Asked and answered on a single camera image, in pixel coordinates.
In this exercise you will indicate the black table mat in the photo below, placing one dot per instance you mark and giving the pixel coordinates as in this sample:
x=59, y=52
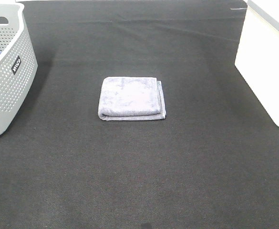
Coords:
x=213, y=163

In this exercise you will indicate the white plastic bin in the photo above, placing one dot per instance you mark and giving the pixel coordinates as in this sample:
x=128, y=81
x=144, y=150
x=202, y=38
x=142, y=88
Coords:
x=257, y=58

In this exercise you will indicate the lavender towel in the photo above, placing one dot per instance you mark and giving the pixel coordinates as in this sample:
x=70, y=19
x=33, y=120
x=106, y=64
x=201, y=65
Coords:
x=131, y=99

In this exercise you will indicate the grey perforated plastic basket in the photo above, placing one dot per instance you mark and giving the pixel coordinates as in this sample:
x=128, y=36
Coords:
x=18, y=64

